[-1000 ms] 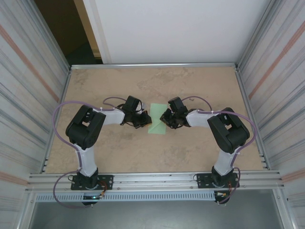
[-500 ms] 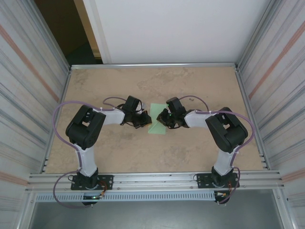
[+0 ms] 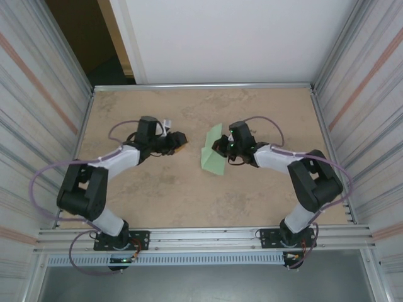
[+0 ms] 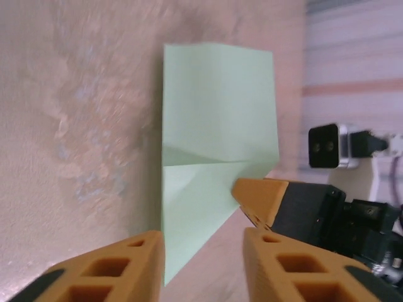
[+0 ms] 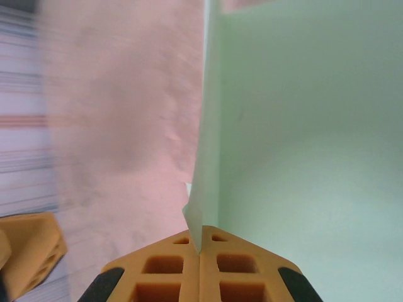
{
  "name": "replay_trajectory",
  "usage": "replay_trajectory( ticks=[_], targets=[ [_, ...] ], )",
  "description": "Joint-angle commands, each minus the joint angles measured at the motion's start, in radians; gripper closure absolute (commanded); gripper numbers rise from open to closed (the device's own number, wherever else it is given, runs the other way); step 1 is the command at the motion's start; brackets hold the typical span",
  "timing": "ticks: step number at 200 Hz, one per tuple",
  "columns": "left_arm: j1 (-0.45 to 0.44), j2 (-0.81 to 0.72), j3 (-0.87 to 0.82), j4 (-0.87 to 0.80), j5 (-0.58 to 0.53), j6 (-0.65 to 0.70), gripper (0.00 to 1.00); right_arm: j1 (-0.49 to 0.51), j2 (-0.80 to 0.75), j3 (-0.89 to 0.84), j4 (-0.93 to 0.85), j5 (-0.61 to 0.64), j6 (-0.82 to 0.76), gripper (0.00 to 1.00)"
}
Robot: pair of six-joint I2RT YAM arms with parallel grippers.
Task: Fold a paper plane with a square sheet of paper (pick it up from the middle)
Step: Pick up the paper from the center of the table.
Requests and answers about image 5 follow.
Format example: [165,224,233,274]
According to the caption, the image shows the green paper sheet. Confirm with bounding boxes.
[181,0,403,302]

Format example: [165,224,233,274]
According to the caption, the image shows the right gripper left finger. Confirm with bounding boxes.
[77,229,202,302]

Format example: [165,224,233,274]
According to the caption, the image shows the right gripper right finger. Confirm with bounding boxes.
[200,225,324,302]

